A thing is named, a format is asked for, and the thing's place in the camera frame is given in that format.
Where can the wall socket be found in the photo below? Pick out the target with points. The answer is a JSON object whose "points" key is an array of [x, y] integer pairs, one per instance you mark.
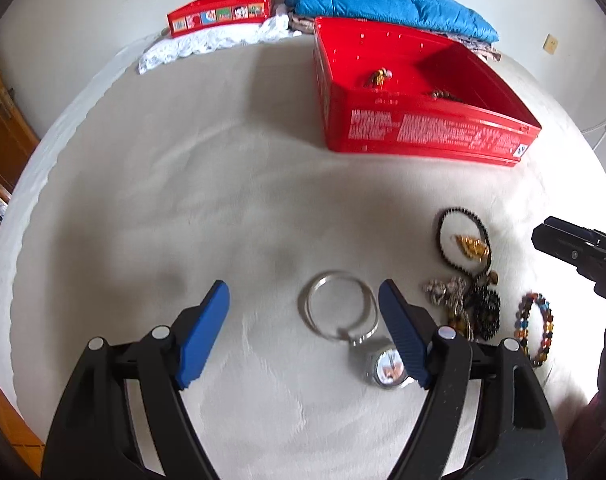
{"points": [[549, 44]]}

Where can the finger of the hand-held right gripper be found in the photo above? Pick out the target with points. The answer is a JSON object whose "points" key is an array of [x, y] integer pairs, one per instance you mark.
{"points": [[563, 247], [600, 240]]}

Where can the silver bangle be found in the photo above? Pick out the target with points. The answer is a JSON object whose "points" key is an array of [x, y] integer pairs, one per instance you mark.
{"points": [[303, 312], [310, 292]]}

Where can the person's right forearm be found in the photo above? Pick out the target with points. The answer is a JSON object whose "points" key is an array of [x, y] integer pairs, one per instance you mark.
{"points": [[600, 440]]}

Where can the red tin box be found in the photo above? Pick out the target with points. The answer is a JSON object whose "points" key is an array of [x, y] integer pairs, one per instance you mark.
{"points": [[423, 125]]}

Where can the blue quilted jacket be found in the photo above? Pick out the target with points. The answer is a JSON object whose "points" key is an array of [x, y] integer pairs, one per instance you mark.
{"points": [[383, 2]]}

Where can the wooden door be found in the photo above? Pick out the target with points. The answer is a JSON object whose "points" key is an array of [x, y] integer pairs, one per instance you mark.
{"points": [[5, 125]]}

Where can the red tin lid with pictures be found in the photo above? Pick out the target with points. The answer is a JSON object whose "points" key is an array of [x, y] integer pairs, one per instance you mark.
{"points": [[218, 12]]}

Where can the folded beige cloth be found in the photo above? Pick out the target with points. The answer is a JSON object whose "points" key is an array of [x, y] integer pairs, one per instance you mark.
{"points": [[475, 47]]}

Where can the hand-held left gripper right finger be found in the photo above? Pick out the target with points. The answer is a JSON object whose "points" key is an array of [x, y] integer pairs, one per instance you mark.
{"points": [[403, 335]]}

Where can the gold pendant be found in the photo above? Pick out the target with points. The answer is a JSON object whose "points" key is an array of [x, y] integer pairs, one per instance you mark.
{"points": [[470, 247]]}

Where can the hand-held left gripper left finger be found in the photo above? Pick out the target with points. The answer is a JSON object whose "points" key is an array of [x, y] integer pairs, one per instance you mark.
{"points": [[203, 332]]}

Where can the silver wrist watch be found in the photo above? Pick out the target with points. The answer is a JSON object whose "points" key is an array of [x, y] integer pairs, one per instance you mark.
{"points": [[385, 370]]}

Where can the white lace cloth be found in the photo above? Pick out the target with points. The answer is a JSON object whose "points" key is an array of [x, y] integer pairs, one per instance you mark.
{"points": [[203, 42]]}

